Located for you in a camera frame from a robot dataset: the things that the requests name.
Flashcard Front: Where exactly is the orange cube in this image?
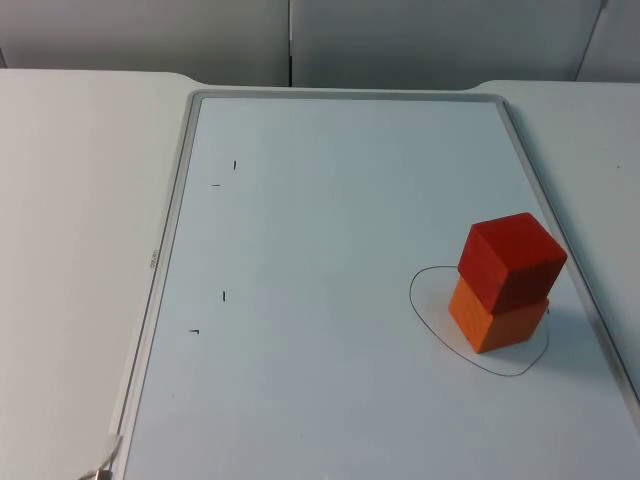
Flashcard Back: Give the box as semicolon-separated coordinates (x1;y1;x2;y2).
448;277;550;355

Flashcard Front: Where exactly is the red cube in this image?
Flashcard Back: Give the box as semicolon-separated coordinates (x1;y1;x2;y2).
457;212;569;315

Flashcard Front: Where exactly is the grey-framed whiteboard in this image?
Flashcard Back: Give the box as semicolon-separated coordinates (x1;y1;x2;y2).
108;89;640;480

